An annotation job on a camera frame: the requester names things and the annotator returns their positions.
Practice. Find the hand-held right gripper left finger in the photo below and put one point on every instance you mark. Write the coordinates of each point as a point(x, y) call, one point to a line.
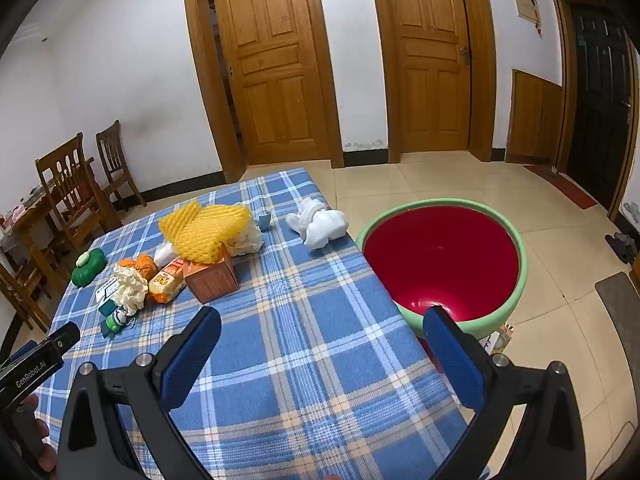
point(192, 360)

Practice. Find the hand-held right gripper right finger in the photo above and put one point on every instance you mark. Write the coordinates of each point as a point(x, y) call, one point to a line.
point(450, 360)

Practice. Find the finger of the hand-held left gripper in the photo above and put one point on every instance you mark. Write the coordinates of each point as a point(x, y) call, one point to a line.
point(65, 337)

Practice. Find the orange cardboard box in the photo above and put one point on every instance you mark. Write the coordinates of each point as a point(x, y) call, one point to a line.
point(210, 280)

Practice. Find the orange snack packet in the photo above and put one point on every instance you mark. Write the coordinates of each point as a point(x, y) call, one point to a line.
point(166, 282)

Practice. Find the white foam fruit net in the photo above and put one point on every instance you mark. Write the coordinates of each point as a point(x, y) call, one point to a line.
point(131, 287)

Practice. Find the red basin with green rim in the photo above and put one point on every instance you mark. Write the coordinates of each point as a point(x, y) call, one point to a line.
point(440, 260)

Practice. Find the white plastic bag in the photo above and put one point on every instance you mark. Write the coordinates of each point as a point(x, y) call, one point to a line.
point(247, 242)

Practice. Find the small blue cup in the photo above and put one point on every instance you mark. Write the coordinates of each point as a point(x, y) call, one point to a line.
point(263, 221)

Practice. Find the white tissue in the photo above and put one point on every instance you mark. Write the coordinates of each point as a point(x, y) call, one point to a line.
point(322, 227)

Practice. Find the person's left hand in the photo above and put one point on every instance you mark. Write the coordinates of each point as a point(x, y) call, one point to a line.
point(49, 460)

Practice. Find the printed cardboard box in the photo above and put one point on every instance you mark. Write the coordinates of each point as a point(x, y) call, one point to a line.
point(495, 342)

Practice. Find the wooden chair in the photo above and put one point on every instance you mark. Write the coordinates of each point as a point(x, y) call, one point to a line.
point(65, 170)
point(111, 145)
point(20, 290)

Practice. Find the green bun-shaped toy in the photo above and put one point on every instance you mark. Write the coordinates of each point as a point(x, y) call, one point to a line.
point(90, 267)

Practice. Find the blue plaid tablecloth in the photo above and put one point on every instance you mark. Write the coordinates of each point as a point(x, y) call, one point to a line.
point(300, 310)

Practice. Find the wooden dining table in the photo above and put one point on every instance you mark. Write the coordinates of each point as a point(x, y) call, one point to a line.
point(35, 215)

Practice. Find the grey floor mat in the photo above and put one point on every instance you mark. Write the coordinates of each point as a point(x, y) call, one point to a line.
point(620, 305)

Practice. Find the dark shoes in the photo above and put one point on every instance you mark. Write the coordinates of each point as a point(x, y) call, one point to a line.
point(622, 246)

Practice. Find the red door mat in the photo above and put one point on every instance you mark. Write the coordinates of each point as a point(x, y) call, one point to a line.
point(565, 187)

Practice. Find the black door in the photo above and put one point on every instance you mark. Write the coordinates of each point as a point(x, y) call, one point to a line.
point(595, 110)

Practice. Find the wooden door with arched panel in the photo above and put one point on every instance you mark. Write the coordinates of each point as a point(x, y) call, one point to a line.
point(270, 60)

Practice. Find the low wooden wall panel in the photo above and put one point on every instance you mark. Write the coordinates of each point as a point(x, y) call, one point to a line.
point(532, 120)

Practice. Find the beige wall electrical box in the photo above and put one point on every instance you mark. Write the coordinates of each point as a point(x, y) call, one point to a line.
point(525, 2)

